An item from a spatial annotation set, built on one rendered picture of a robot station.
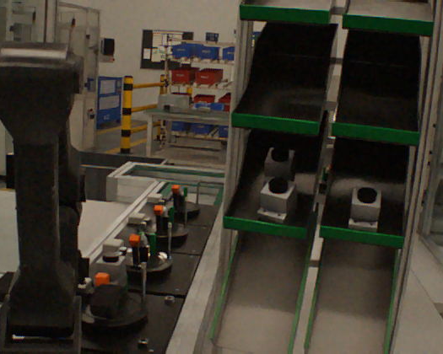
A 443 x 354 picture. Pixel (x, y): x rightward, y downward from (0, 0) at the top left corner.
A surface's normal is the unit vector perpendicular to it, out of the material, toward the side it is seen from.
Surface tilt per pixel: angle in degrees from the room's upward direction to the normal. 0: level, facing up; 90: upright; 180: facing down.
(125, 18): 90
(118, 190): 90
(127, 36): 90
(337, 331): 45
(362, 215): 115
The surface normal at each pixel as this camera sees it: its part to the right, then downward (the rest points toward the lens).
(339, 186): -0.04, -0.80
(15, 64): 0.20, -0.03
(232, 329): -0.14, -0.55
